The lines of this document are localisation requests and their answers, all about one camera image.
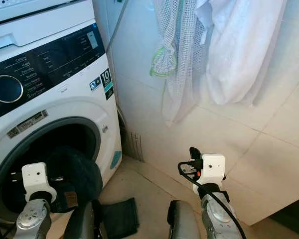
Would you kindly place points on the grey robot leg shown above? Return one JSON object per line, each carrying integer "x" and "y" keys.
{"x": 79, "y": 224}
{"x": 184, "y": 224}

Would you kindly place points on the white front load washing machine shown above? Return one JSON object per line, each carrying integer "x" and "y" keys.
{"x": 94, "y": 119}

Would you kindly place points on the grey robot left leg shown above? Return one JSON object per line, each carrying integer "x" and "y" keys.
{"x": 79, "y": 224}

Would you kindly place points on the grey robot right leg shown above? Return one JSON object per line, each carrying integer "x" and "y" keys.
{"x": 184, "y": 224}

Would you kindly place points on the black ten year sticker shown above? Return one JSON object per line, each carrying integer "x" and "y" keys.
{"x": 106, "y": 79}

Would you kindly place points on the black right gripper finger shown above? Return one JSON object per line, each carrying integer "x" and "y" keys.
{"x": 195, "y": 154}

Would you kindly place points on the white mesh laundry bag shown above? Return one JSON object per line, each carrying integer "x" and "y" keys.
{"x": 184, "y": 59}

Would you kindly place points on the dark folded cloth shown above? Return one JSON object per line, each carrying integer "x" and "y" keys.
{"x": 119, "y": 219}

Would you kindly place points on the barcode label sticker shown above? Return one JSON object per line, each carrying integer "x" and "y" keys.
{"x": 27, "y": 123}

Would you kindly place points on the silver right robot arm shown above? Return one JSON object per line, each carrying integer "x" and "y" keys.
{"x": 219, "y": 216}

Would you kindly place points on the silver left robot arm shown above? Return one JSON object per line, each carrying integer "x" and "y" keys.
{"x": 32, "y": 221}

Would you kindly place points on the white cloth bag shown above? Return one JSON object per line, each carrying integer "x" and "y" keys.
{"x": 244, "y": 55}

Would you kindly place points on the teal washer sticker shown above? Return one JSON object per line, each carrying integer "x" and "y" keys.
{"x": 116, "y": 159}

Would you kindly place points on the wall vent grille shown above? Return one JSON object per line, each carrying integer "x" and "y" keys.
{"x": 134, "y": 145}

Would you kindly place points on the silver rimmed washer dial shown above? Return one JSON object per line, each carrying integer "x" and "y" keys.
{"x": 6, "y": 89}

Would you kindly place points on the small blue square sticker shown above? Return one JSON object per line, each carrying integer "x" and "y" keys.
{"x": 95, "y": 83}

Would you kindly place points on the white stacked dryer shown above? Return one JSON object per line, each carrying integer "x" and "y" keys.
{"x": 20, "y": 4}

